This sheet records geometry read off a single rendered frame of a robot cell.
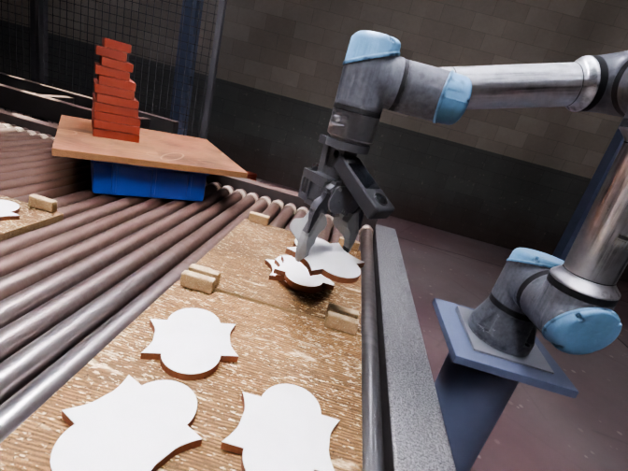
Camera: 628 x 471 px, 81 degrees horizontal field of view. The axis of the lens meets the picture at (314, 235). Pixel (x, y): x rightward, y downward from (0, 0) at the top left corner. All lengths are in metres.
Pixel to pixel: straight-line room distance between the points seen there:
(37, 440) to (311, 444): 0.27
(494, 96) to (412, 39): 4.80
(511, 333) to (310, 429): 0.61
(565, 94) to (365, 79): 0.40
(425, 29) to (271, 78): 2.12
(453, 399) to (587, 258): 0.48
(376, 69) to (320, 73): 4.94
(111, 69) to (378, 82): 0.89
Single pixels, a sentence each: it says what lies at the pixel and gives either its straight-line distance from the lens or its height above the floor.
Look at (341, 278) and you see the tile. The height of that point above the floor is 1.05.
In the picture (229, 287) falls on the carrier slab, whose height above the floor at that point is 0.94.
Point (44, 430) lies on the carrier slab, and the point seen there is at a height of 0.94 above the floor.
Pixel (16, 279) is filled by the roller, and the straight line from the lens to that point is 0.76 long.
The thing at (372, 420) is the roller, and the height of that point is 0.92.
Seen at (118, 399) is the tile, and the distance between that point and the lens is 0.49.
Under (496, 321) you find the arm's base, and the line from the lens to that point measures 0.97.
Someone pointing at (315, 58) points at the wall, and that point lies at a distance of 5.54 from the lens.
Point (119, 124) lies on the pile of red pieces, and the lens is 1.30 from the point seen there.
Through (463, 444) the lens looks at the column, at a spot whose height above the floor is 0.60.
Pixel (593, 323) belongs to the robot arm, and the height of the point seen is 1.06.
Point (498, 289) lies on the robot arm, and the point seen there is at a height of 1.00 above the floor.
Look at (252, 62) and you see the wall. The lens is 5.71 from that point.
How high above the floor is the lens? 1.30
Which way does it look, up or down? 20 degrees down
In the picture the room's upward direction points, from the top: 15 degrees clockwise
